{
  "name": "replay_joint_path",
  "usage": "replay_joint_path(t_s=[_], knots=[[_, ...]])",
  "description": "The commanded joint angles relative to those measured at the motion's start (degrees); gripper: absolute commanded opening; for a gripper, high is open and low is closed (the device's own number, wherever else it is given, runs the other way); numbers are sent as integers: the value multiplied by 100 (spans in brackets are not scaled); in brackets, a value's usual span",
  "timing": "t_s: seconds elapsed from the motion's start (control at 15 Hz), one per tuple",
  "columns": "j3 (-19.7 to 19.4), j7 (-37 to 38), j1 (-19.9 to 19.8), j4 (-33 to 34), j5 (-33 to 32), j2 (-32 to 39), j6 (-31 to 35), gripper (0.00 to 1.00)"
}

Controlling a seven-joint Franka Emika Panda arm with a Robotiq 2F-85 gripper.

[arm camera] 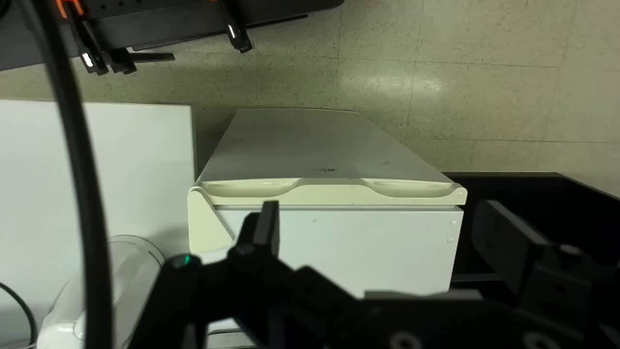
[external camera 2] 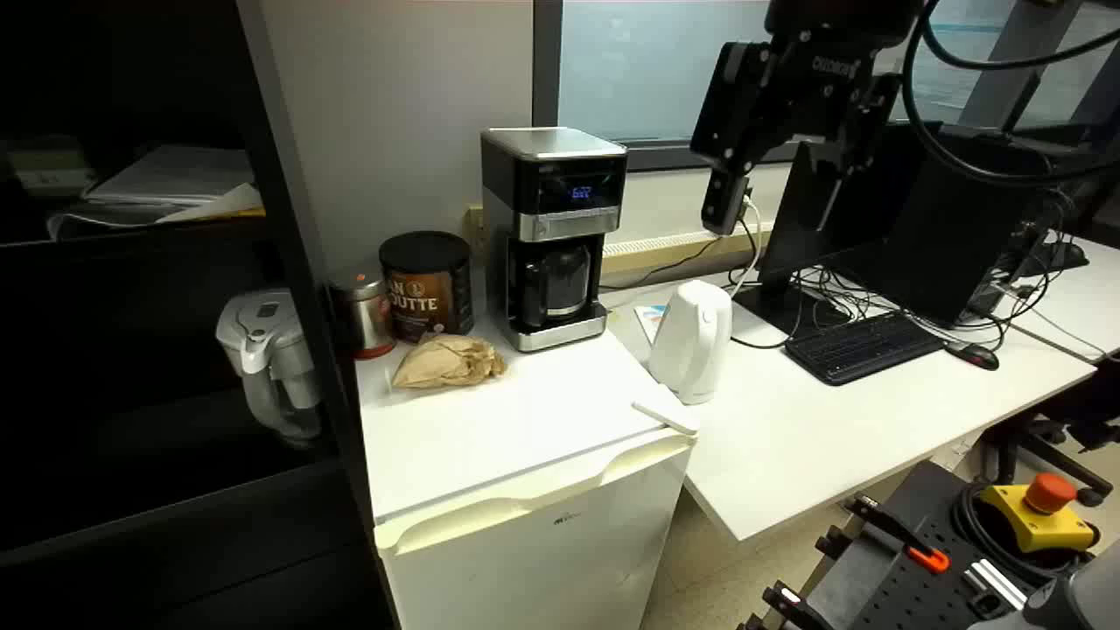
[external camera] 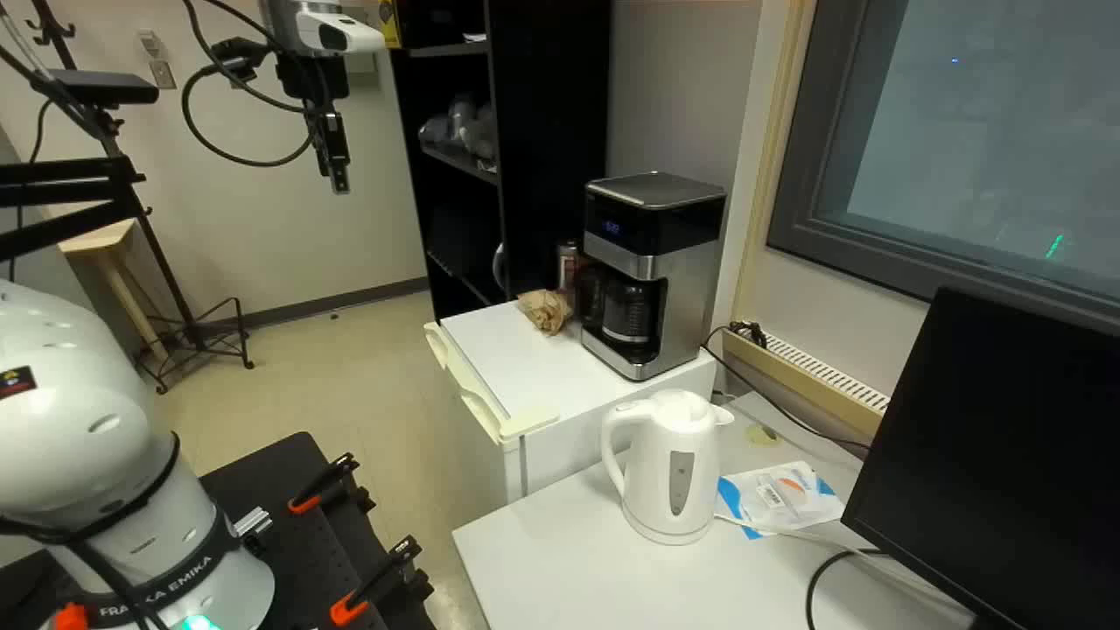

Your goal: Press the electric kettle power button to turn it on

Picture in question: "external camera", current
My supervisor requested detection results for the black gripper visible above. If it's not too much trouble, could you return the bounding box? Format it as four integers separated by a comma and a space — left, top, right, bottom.
276, 54, 349, 193

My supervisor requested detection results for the white electric kettle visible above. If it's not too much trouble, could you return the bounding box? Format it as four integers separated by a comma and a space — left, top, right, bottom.
603, 389, 731, 548

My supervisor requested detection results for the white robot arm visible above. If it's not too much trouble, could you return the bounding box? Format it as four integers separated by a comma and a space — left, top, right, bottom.
0, 283, 375, 630

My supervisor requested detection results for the black shelving unit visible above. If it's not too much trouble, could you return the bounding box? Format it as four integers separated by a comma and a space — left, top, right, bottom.
391, 0, 613, 319

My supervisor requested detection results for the wooden stool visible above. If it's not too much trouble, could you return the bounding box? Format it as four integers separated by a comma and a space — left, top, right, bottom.
61, 221, 168, 361

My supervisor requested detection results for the brown crumpled paper bag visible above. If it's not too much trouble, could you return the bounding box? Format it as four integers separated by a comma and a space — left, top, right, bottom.
517, 290, 575, 338

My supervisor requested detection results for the white mini fridge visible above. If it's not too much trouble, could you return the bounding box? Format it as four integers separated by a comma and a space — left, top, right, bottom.
424, 303, 715, 513

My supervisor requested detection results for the black silver coffee maker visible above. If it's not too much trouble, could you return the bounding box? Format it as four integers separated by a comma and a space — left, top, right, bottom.
582, 171, 725, 382

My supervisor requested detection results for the orange black clamp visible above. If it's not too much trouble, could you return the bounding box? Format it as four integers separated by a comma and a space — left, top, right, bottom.
329, 536, 420, 630
287, 453, 356, 520

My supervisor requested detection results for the blue white plastic packet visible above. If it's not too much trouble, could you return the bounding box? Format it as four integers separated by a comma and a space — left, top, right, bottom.
719, 464, 845, 541

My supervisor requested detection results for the grey framed window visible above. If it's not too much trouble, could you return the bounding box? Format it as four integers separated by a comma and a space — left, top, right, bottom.
767, 0, 1120, 328

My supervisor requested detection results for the black computer monitor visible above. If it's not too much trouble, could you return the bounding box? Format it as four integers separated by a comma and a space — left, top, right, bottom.
845, 288, 1120, 630

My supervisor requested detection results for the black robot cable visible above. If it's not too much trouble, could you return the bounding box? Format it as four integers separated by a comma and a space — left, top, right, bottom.
180, 0, 318, 171

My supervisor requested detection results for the black camera tripod stand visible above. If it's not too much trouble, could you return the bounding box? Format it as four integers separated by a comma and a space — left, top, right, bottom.
0, 0, 257, 389

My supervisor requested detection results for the black power cord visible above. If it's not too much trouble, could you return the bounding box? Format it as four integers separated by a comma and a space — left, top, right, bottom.
696, 319, 875, 453

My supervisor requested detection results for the black monitor cable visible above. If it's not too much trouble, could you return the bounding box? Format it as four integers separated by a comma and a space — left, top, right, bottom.
801, 548, 889, 630

